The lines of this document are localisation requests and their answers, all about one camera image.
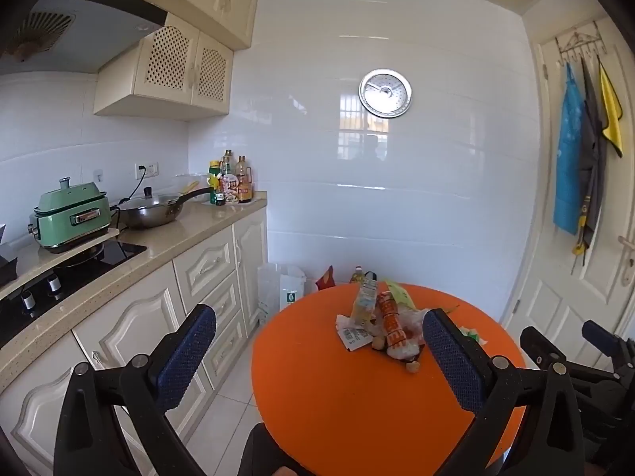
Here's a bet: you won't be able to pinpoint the brown nut shell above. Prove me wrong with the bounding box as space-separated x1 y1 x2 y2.
406 361 421 374

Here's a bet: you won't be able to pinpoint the white plastic floor bag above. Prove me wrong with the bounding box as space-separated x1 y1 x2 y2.
257 263 306 324

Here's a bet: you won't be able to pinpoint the wall power socket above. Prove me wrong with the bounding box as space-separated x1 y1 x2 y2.
135 161 158 180

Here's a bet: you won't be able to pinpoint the door handle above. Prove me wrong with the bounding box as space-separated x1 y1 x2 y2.
618 235 635 287

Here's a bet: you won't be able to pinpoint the green multi cooker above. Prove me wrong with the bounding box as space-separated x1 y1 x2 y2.
28 177 111 253

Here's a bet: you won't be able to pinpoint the over-door hook rack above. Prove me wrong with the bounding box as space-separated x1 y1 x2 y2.
554 21 608 67

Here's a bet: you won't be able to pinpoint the range hood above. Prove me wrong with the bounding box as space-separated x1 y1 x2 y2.
1 0 167 75

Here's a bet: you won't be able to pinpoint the white panel door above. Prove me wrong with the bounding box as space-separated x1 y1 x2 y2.
502 17 634 369

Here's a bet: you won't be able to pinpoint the green snack packet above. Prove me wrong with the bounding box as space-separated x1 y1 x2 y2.
385 279 417 309

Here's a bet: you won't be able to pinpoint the brown oil bottle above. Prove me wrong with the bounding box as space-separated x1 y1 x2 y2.
236 155 253 203

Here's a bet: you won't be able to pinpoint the cream base cabinets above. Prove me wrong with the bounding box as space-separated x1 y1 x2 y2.
1 201 267 475

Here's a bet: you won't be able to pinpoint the yellow cloth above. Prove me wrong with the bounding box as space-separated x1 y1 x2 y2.
598 63 623 158

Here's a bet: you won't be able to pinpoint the black gas stove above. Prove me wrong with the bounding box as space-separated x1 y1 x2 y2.
0 238 146 347

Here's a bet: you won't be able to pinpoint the green cap sauce bottle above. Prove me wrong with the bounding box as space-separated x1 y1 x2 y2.
208 160 225 206

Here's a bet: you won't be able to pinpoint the red label sauce bottle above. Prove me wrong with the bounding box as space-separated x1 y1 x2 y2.
221 150 239 204

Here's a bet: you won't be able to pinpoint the red snack bag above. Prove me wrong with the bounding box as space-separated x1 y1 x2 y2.
316 265 336 291

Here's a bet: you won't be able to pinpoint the white barcode label wrapper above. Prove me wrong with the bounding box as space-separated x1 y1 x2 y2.
335 315 373 351

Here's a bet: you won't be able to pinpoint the round orange table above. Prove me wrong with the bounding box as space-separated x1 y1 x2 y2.
250 282 529 476

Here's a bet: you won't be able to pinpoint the lattice wall cabinet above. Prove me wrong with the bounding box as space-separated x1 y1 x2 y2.
94 15 233 121

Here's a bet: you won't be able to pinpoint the cooking oil jug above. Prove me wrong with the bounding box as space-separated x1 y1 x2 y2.
350 265 378 284

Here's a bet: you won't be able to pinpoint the orange snack wrapper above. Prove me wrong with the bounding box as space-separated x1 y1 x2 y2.
377 291 420 362

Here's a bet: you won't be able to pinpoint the crushed drink carton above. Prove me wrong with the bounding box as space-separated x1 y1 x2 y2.
351 277 378 327

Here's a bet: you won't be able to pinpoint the blue apron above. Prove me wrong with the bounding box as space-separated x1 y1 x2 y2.
553 63 583 235

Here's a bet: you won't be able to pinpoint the steel wok with handle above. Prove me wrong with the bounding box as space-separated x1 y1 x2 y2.
118 187 212 229

